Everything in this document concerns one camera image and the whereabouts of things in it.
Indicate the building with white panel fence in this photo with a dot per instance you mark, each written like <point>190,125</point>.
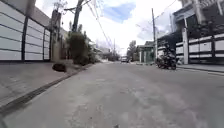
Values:
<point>200,36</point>

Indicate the vehicle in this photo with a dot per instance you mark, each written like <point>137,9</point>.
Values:
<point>124,59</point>

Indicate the green bush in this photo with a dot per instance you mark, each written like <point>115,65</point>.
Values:
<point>77,48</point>

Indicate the grey concrete road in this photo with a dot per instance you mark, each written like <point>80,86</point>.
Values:
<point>133,96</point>

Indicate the tree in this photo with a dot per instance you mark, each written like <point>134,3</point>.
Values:
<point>132,50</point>

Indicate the white panel gate wall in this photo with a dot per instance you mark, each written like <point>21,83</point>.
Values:
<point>20,36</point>

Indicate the dark rock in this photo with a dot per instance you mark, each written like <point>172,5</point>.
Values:
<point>59,67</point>

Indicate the motorcycle with person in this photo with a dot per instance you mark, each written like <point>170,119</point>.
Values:
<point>166,60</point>

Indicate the leaning utility pole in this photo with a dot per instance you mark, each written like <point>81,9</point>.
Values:
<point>77,15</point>

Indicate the grey concrete sidewalk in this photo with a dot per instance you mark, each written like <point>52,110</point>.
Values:
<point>203,68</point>
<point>23,78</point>

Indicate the green building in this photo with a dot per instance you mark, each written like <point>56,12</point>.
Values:
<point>146,51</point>

